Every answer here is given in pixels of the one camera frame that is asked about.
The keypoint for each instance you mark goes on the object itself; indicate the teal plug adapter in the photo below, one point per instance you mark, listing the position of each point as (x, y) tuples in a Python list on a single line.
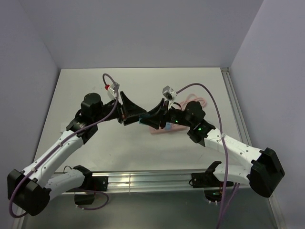
[(144, 119)]

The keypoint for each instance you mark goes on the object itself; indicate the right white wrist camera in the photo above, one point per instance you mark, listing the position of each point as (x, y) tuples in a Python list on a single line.
[(169, 93)]

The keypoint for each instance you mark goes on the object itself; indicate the aluminium right side rail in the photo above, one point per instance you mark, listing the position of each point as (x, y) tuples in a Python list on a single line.
[(238, 114)]

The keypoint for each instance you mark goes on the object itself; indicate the aluminium front rail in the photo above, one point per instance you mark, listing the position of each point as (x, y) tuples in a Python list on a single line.
[(147, 182)]

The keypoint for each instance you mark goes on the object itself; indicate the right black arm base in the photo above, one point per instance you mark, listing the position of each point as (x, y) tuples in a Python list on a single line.
[(207, 179)]

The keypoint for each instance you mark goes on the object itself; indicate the aluminium rail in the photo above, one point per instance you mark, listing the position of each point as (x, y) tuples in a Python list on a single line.
[(147, 182), (238, 114)]

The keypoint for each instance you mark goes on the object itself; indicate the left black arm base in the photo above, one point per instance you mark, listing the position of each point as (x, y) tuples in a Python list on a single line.
[(84, 196)]

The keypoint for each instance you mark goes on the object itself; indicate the light blue charger plug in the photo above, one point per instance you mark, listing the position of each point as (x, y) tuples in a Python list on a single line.
[(168, 126)]

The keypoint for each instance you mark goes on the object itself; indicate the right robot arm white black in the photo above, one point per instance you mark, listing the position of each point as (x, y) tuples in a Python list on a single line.
[(260, 169)]

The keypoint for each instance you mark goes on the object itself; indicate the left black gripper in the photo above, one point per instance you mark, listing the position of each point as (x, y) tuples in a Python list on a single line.
[(131, 112)]

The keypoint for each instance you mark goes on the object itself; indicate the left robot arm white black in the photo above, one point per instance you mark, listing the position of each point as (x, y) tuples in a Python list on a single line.
[(77, 133)]

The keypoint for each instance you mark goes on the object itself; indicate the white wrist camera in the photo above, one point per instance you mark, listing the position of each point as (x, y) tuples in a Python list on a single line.
[(110, 88), (169, 93)]

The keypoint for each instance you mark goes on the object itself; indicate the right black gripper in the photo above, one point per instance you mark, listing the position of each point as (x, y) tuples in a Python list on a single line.
[(155, 119)]

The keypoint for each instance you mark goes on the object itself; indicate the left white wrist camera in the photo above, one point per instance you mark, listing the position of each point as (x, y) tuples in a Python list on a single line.
[(110, 88)]

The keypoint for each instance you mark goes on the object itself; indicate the pink power strip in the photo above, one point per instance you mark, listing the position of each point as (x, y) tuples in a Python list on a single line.
[(175, 128)]

